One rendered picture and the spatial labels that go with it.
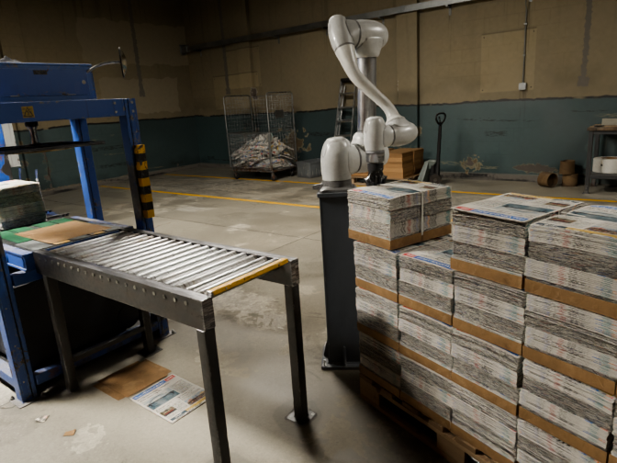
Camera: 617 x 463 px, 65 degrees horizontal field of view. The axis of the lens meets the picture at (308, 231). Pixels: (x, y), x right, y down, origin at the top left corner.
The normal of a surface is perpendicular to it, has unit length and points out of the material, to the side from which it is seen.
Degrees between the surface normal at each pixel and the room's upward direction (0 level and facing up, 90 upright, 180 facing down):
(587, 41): 90
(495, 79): 90
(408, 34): 90
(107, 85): 90
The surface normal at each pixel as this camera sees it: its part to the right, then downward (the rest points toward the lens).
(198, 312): -0.61, 0.24
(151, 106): 0.79, 0.11
